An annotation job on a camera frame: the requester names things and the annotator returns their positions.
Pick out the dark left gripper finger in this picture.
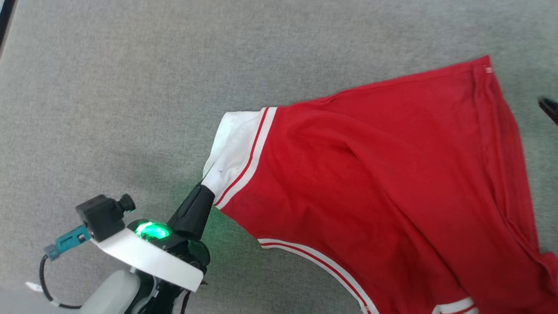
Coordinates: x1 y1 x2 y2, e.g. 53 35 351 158
187 182 217 241
167 185 202 239

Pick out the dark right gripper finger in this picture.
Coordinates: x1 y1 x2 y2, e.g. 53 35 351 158
538 96 558 126

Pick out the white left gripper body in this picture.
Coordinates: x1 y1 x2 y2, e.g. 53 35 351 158
90 218 211 293

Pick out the red and white garment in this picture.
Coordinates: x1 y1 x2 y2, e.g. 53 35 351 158
202 55 558 314

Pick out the black background object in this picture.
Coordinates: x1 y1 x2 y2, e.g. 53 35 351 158
0 0 17 48

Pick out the teal left camera connector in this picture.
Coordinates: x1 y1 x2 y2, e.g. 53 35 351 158
43 225 92 262

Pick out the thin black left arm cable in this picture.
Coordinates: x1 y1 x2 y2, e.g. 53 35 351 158
38 254 84 310

